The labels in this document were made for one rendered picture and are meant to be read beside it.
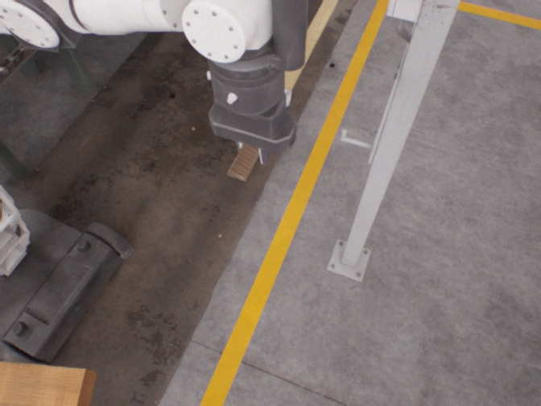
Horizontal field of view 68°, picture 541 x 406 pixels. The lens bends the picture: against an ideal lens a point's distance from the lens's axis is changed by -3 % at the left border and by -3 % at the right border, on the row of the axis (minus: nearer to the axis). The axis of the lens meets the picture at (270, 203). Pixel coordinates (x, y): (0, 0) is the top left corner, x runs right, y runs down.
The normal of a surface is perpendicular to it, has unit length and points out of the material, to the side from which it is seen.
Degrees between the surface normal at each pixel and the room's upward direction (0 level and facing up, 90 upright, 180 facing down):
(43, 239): 0
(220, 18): 90
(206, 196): 0
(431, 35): 90
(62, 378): 0
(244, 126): 90
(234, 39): 90
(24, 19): 102
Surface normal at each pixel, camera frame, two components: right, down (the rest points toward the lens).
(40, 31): -0.33, 0.90
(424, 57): -0.37, 0.80
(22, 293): -0.02, -0.51
